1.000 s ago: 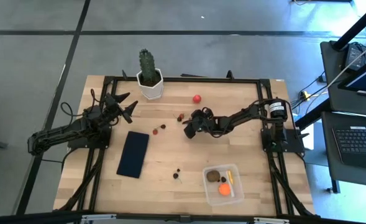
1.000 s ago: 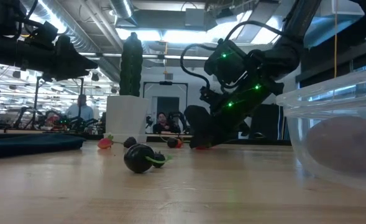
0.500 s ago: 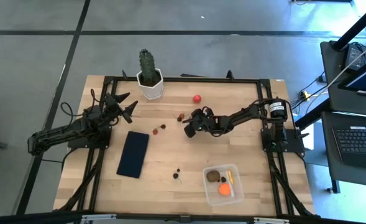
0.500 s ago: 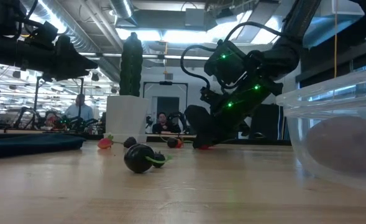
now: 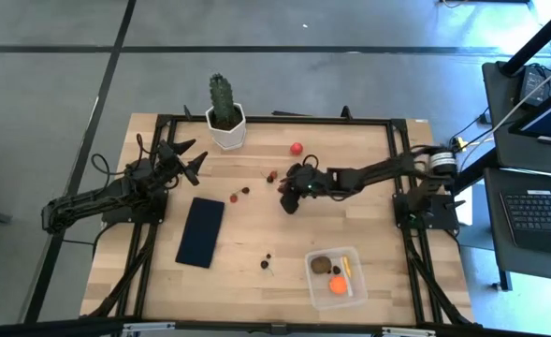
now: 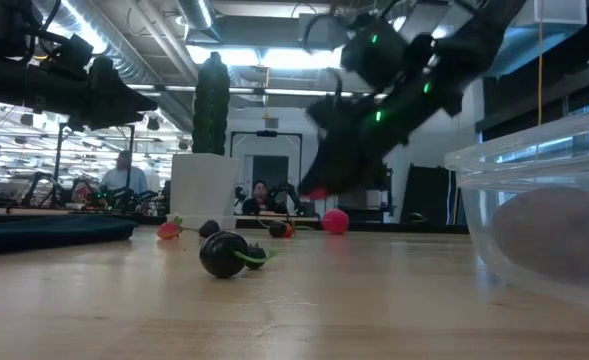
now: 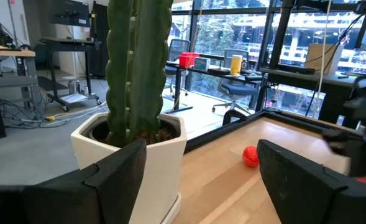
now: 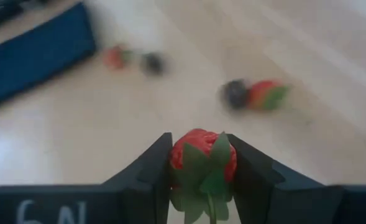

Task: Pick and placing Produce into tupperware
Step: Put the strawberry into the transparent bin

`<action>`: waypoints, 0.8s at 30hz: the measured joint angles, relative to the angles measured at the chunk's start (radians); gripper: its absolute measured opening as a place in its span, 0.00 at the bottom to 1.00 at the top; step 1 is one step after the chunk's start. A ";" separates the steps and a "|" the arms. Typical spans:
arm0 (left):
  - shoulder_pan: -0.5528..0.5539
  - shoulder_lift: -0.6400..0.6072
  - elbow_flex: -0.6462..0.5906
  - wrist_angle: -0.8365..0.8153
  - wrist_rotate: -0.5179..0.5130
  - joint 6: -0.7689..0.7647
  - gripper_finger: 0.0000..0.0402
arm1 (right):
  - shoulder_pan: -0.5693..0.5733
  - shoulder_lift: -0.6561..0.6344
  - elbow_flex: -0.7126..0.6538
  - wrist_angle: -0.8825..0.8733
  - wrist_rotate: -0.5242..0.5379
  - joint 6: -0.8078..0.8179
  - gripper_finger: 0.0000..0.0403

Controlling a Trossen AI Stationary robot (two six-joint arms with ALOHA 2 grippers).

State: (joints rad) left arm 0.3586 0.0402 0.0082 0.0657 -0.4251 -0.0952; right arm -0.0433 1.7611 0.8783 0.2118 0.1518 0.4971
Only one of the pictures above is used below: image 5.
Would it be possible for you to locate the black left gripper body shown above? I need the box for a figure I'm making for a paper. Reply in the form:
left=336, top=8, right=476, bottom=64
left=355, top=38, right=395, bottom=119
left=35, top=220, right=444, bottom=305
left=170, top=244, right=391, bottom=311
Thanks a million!
left=149, top=139, right=194, bottom=186

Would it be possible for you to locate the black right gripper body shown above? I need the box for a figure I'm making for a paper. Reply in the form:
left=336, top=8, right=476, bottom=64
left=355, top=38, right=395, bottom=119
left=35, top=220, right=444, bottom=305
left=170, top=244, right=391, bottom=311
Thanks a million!
left=289, top=164, right=332, bottom=198

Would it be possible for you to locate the brown kiwi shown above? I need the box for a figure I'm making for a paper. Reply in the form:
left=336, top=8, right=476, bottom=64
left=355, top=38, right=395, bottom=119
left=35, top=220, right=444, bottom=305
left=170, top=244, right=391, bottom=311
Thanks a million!
left=310, top=255, right=333, bottom=275

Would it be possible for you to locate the orange fruit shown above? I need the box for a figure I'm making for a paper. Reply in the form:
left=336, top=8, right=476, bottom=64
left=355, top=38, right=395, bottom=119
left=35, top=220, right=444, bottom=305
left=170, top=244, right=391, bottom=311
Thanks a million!
left=328, top=275, right=349, bottom=296

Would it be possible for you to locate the clear plastic tupperware container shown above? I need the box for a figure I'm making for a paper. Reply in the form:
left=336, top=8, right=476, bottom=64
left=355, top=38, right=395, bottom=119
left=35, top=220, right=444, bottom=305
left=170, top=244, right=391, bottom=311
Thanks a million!
left=304, top=245, right=369, bottom=312

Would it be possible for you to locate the white hexagonal plant pot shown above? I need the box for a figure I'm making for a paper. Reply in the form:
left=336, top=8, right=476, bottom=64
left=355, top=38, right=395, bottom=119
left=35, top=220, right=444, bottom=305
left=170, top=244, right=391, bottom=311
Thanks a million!
left=204, top=102, right=248, bottom=152

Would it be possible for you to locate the tall green cactus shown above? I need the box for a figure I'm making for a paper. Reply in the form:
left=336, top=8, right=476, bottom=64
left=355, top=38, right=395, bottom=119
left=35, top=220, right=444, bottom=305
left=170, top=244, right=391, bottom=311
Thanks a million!
left=208, top=72, right=237, bottom=127

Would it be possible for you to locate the dark blue container lid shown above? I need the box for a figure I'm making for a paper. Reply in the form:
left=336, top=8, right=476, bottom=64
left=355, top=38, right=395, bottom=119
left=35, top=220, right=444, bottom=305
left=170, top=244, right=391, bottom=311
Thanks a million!
left=174, top=197, right=226, bottom=270

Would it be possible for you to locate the black rig bar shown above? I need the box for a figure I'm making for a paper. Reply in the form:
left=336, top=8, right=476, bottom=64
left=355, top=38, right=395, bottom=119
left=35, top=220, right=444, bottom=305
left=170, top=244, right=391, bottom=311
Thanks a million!
left=0, top=315, right=551, bottom=337

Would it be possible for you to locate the black keyboard desk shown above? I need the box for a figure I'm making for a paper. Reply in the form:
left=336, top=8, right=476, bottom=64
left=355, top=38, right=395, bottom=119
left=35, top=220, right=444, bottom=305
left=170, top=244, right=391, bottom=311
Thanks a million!
left=483, top=167, right=551, bottom=291

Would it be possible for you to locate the black monitor desk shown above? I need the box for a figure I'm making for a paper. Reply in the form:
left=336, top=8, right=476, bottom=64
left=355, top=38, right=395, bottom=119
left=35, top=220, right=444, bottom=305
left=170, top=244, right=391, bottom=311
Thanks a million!
left=482, top=59, right=551, bottom=178

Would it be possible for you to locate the black keyboard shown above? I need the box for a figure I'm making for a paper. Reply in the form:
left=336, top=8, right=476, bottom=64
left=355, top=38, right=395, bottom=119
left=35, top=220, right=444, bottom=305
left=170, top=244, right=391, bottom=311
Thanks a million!
left=499, top=188, right=551, bottom=257

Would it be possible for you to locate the black power adapter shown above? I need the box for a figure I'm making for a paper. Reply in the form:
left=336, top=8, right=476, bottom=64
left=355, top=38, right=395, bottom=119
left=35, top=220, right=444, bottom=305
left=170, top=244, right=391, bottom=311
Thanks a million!
left=517, top=64, right=551, bottom=108

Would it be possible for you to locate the black aluminium table frame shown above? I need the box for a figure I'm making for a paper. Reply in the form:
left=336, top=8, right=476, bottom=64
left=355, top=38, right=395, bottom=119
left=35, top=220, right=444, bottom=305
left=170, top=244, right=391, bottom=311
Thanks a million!
left=81, top=111, right=480, bottom=329

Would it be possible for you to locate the yellow plug power cable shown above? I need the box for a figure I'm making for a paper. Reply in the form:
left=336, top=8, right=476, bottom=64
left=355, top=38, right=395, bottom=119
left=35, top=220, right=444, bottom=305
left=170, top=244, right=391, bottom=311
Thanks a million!
left=447, top=106, right=496, bottom=158

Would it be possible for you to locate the silver metal bracket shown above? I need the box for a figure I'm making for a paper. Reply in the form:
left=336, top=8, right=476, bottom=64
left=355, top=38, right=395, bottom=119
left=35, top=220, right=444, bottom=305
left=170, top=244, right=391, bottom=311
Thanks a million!
left=381, top=326, right=438, bottom=337
left=121, top=320, right=177, bottom=334

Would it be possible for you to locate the pale hanging rope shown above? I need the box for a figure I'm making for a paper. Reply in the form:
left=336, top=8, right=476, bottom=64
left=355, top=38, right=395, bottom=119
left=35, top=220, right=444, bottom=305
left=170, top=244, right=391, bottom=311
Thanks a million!
left=485, top=54, right=551, bottom=139

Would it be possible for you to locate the black upright post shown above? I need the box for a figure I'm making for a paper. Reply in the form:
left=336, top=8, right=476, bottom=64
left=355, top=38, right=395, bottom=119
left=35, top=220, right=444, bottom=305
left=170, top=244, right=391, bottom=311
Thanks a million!
left=499, top=0, right=551, bottom=79

